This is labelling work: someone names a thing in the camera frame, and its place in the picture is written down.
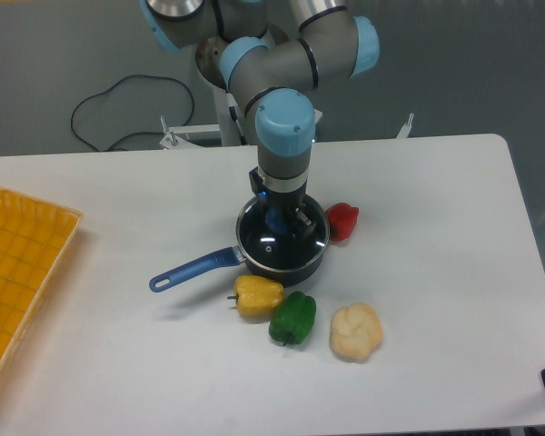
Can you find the glass lid blue knob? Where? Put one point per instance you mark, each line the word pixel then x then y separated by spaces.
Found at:
pixel 270 245

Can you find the red bell pepper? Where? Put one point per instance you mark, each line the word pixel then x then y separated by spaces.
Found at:
pixel 342 218

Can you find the yellow woven basket tray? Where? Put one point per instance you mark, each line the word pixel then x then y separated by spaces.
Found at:
pixel 34 234

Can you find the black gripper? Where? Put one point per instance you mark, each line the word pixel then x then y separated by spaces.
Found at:
pixel 283 206

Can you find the yellow bell pepper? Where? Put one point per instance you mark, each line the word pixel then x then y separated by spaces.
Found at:
pixel 256 296

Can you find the green bell pepper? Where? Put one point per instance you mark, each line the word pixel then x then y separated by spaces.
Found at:
pixel 293 319

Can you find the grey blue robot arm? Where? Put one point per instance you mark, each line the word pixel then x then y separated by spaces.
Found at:
pixel 284 119

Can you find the blue saucepan with handle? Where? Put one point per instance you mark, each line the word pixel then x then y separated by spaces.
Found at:
pixel 226 257

